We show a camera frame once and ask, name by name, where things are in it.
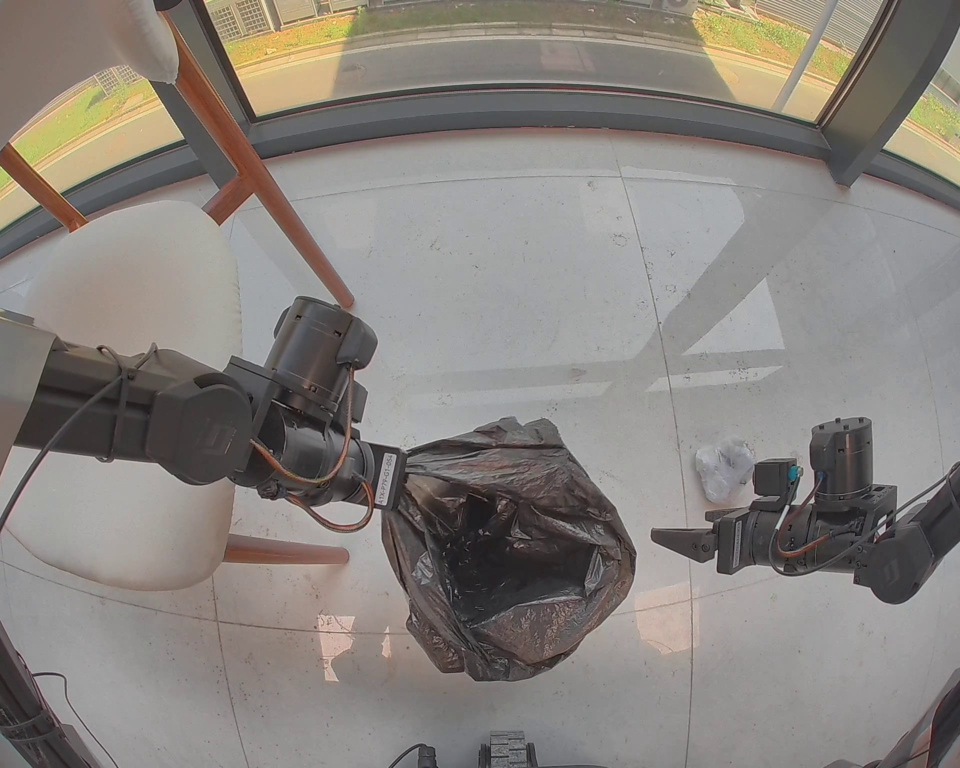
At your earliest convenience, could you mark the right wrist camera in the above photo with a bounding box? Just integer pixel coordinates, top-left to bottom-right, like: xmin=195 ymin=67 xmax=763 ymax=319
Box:
xmin=752 ymin=459 xmax=804 ymax=519

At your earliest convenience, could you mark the black cable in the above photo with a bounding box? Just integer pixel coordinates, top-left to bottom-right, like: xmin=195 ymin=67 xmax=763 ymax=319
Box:
xmin=28 ymin=669 xmax=110 ymax=768

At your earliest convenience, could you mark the crumpled white paper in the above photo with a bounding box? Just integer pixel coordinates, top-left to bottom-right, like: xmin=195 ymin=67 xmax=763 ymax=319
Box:
xmin=695 ymin=433 xmax=756 ymax=504

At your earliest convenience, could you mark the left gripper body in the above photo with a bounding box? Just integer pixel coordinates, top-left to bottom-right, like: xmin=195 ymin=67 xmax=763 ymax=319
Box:
xmin=251 ymin=401 xmax=408 ymax=519

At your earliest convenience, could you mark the white wooden-legged chair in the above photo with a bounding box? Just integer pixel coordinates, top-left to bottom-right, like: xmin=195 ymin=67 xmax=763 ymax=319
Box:
xmin=0 ymin=0 xmax=356 ymax=594

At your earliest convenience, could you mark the black plastic bag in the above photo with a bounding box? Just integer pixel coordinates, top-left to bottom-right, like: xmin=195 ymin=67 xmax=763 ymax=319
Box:
xmin=381 ymin=417 xmax=637 ymax=682

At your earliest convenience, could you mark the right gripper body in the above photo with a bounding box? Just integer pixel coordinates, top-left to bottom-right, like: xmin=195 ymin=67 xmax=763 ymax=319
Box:
xmin=716 ymin=501 xmax=862 ymax=576

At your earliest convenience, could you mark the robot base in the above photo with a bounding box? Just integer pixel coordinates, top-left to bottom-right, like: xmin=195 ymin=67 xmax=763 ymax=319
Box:
xmin=386 ymin=729 xmax=609 ymax=768

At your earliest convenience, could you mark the window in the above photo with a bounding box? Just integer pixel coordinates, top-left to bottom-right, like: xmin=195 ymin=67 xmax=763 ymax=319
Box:
xmin=0 ymin=0 xmax=960 ymax=252

